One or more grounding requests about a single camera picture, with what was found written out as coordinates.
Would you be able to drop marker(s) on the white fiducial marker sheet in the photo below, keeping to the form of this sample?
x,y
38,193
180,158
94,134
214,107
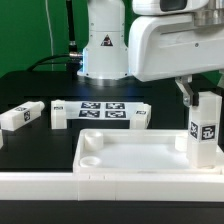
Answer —
x,y
100,110

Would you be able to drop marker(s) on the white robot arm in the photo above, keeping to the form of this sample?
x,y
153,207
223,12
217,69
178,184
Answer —
x,y
105,57

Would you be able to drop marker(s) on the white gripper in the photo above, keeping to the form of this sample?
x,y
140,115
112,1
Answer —
x,y
172,38

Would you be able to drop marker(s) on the white desk top tray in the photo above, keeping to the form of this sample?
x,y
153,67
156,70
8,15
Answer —
x,y
125,151

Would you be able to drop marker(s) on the white front fence bar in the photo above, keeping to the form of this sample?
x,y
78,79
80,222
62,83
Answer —
x,y
142,187

